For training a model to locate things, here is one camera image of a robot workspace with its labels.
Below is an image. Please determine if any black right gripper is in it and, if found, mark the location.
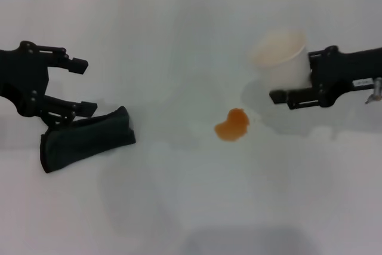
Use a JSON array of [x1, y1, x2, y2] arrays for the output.
[[269, 45, 382, 110]]

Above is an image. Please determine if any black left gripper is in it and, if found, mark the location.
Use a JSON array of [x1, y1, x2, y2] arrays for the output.
[[0, 41, 98, 128]]

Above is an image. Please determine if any dark blue rag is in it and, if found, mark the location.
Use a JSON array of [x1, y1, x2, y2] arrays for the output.
[[39, 105, 137, 174]]

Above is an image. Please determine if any orange-brown liquid stain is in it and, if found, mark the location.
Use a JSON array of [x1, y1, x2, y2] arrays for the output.
[[214, 107, 251, 143]]

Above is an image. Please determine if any silver connector with black cable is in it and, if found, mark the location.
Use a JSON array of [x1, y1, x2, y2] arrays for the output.
[[365, 77, 382, 105]]

